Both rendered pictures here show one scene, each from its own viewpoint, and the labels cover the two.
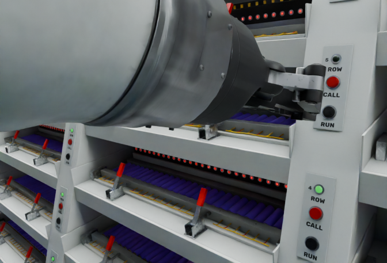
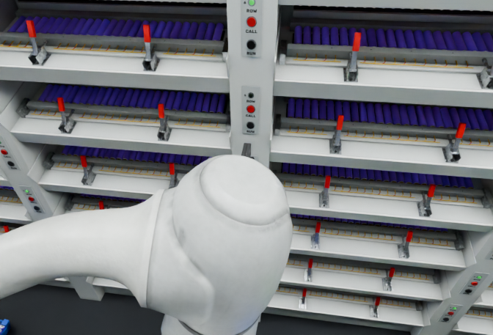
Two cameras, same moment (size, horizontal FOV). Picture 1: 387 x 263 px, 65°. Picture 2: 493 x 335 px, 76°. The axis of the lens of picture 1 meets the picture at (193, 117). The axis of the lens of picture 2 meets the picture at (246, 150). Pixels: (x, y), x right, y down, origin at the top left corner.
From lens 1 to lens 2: 0.47 m
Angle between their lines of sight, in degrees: 49
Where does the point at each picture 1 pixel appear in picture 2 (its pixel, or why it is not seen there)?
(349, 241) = not seen: hidden behind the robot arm
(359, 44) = (263, 86)
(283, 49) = (213, 83)
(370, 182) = (274, 155)
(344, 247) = not seen: hidden behind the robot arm
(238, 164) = (196, 152)
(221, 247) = not seen: hidden behind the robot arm
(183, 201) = (152, 167)
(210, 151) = (172, 147)
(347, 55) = (257, 93)
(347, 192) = (264, 161)
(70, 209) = (45, 198)
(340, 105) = (256, 121)
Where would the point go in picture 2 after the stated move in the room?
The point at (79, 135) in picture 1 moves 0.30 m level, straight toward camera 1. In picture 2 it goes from (14, 145) to (71, 190)
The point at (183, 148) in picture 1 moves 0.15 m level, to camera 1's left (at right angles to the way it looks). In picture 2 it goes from (147, 146) to (86, 166)
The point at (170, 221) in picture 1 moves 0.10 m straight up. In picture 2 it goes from (152, 185) to (145, 159)
